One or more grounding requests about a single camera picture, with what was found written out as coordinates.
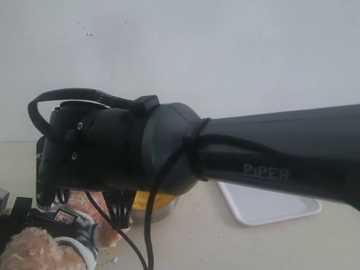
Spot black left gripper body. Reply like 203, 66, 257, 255
1, 197, 33, 239

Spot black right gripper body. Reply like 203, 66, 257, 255
55, 188, 70, 204

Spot plush teddy bear striped shirt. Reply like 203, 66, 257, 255
1, 191, 122, 270

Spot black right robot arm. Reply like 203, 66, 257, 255
28, 88, 359, 228

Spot yellow millet grains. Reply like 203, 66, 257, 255
133, 191, 175, 210

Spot steel bowl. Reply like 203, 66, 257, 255
130, 192, 179, 224

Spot white rectangular plastic tray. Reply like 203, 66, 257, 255
218, 182, 322, 226

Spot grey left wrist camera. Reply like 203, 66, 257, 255
0, 188, 10, 213

